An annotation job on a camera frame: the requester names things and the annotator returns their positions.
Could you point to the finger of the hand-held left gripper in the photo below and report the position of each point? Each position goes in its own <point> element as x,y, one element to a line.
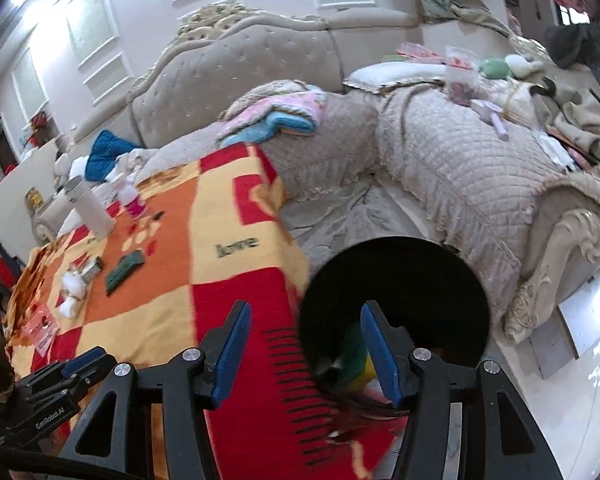
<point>55,382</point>
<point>82,361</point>

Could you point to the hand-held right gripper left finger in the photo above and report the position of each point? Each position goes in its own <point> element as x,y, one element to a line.
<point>232,350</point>

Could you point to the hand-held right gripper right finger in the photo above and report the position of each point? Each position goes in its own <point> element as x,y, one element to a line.
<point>380,355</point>

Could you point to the pink white packet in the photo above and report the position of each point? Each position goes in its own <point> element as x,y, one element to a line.
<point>40,327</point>

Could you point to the white tissue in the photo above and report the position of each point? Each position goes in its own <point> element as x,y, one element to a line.
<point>70,306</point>
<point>74,282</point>

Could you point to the black round bin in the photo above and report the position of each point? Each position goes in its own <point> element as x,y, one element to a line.
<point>405,280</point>

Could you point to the dark green packet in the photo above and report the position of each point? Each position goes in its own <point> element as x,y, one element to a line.
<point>122,270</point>

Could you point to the printed rose blanket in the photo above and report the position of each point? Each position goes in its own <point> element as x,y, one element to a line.
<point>180,270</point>

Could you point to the grey cloth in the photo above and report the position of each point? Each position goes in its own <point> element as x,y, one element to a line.
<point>350,220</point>

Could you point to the grey thermos bottle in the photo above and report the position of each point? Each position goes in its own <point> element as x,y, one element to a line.
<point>92,210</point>

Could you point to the white bottle pink label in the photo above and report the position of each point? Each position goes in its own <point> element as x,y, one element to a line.
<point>132,205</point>

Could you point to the yellow jar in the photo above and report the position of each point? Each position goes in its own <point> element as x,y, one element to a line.
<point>32,199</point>

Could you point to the white cabinet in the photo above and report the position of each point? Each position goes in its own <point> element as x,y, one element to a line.
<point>10,195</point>

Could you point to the white flat board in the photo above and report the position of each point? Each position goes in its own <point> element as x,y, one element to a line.
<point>570,330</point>

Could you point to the white plush toy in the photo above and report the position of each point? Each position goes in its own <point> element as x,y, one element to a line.
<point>65,165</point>

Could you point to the white garment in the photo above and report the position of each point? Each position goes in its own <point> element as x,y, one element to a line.
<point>125,165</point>

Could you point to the blue jacket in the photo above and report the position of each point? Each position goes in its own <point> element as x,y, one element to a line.
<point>107,152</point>

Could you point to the blue folded blanket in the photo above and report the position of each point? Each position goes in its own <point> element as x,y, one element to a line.
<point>260,130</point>

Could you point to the dark door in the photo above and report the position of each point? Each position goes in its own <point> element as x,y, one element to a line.
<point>5,145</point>

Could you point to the red decoration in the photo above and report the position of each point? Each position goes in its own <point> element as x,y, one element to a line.
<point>39,124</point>

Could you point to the pink folded blanket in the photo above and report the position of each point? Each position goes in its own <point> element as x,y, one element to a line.
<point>290,107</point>

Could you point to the patterned beige cushion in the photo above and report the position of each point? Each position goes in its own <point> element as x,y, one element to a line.
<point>260,95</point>

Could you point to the lilac hair brush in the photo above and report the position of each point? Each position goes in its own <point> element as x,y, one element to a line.
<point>492,120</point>

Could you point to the white ruffled pillow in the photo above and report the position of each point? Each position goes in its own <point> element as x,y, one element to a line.
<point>395,75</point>

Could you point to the clear bag red contents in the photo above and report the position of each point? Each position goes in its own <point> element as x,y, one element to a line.
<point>460,82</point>

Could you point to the beige tufted sofa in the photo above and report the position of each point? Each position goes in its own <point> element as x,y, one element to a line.
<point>260,60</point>

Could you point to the pink plastic packets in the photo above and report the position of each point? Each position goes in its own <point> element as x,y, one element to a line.
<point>420,52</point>

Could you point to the beige garment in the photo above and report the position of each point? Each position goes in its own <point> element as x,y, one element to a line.
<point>580,120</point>

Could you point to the green plush toy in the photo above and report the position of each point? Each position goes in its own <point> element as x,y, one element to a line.
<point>495,67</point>

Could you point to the white plush rabbit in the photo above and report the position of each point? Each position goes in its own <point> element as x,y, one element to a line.
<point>520,62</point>

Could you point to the black jacket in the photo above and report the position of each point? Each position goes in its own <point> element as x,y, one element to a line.
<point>570,40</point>

